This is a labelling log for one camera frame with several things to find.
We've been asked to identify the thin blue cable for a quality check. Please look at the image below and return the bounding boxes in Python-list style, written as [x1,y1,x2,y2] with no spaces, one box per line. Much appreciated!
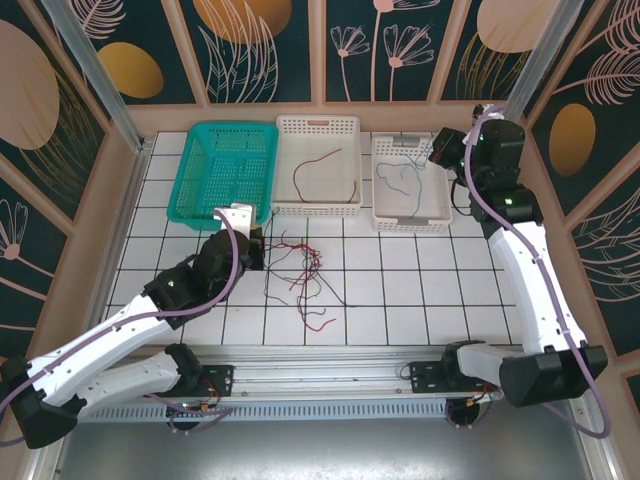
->
[374,142,434,221]

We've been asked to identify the teal plastic mesh basket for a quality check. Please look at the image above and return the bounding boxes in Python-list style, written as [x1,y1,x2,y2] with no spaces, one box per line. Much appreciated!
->
[166,121,280,233]

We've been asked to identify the large white plastic basket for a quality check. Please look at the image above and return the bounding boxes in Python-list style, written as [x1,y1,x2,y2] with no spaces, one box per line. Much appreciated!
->
[270,114,364,220]

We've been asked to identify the small white plastic basket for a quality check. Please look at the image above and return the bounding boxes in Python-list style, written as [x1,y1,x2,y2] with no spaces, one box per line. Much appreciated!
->
[370,131,454,234]

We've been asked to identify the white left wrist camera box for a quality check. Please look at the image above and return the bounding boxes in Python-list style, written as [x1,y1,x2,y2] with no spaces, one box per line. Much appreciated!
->
[213,201,257,237]

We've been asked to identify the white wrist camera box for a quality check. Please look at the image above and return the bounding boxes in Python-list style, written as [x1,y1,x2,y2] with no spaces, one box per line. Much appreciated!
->
[472,103,509,121]
[213,201,257,237]

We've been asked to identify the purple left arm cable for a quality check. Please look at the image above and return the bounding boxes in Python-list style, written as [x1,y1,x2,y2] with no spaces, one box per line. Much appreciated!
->
[0,217,240,446]

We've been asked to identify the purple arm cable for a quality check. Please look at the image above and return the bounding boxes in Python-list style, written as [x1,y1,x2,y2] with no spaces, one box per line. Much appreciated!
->
[462,112,614,441]
[0,217,240,446]

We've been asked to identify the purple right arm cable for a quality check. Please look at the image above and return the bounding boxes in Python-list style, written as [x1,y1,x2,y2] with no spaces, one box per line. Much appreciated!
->
[462,112,614,441]

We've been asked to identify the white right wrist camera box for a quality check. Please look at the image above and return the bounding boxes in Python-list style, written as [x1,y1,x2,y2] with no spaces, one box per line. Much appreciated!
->
[472,103,509,121]

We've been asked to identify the wall panel oval and feathers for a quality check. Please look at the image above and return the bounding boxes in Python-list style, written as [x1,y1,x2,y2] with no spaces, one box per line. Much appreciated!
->
[524,0,640,216]

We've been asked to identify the aluminium side rail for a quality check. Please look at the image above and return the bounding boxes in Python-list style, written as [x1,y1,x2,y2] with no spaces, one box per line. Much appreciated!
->
[82,139,154,351]

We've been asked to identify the aluminium corner post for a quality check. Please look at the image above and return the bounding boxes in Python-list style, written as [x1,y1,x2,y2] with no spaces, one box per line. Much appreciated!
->
[492,0,586,146]
[39,0,147,153]

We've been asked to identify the wall panel pale disc strands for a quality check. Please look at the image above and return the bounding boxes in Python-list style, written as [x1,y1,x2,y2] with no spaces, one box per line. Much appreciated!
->
[0,0,114,231]
[439,0,549,101]

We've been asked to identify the wall panel pink flowers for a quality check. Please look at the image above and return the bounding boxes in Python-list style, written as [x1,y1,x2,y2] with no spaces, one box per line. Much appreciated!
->
[324,0,464,104]

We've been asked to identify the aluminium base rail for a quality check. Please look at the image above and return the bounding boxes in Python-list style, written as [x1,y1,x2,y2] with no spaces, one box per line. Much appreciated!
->
[49,344,599,401]

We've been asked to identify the grey slotted cable duct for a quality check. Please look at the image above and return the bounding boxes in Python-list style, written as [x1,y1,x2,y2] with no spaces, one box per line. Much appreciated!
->
[64,402,451,422]

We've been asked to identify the wall panel single flower outline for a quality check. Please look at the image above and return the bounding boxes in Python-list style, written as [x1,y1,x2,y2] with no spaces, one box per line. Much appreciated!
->
[0,149,74,364]

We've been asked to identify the wall panel orange disc leaves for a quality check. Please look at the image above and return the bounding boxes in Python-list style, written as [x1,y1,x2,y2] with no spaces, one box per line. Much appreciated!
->
[179,0,321,105]

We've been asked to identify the grey metal base plate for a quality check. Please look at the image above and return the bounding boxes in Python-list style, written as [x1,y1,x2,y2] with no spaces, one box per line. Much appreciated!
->
[29,417,619,480]

